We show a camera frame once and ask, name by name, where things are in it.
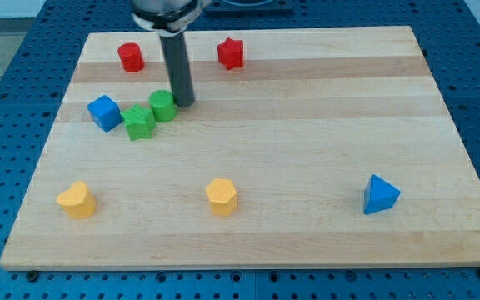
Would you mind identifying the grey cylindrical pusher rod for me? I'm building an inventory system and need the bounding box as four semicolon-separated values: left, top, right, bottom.
160;32;195;108

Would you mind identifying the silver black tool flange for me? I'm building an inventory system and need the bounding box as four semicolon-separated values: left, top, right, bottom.
130;0;212;33

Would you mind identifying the red cylinder block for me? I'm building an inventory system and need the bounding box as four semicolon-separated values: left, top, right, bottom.
117;42;145;73

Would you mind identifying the green cylinder block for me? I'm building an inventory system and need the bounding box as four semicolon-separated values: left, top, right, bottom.
148;90;177;123

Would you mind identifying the red star block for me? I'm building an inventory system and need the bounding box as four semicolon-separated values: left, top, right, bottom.
217;37;244;70

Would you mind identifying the green star block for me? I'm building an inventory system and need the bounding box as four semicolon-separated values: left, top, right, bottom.
121;104;156;141

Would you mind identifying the blue cube block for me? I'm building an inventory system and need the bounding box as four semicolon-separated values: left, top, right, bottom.
87;95;123;132

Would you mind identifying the yellow pentagon block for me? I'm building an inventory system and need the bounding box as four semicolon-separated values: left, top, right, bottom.
205;178;238;217

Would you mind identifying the light wooden board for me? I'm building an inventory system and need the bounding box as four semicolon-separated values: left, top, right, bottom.
0;26;480;271

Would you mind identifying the yellow heart block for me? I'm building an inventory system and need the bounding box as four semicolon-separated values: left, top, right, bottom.
56;181;97;219

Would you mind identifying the blue triangle block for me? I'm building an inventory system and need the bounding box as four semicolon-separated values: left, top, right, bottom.
363;174;401;214

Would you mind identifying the dark blue base plate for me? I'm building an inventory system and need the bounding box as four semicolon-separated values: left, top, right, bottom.
205;0;294;14

